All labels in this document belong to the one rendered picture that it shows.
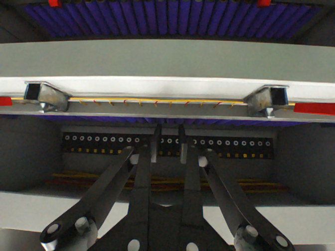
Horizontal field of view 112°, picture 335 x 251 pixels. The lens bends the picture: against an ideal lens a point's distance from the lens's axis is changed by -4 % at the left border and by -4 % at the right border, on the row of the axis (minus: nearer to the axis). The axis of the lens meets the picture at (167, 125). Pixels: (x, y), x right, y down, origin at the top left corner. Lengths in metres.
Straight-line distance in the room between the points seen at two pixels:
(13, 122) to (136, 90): 0.28
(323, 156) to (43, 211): 0.47
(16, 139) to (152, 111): 0.30
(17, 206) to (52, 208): 0.05
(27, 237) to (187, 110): 0.45
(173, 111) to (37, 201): 0.22
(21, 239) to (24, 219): 0.20
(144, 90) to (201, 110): 0.08
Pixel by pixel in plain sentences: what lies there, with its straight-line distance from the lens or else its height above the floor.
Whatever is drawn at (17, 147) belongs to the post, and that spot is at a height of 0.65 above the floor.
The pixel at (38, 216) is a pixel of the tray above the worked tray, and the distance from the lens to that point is 0.26.
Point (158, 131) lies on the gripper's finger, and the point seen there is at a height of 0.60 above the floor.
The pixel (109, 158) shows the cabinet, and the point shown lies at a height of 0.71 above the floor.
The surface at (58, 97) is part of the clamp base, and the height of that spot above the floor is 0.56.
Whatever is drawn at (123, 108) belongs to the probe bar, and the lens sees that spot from 0.19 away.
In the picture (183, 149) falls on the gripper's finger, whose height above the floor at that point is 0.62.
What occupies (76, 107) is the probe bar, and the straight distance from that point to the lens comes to 0.22.
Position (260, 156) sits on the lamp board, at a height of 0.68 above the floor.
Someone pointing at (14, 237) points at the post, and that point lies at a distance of 0.45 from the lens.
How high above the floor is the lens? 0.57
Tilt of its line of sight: 7 degrees up
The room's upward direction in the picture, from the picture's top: 179 degrees counter-clockwise
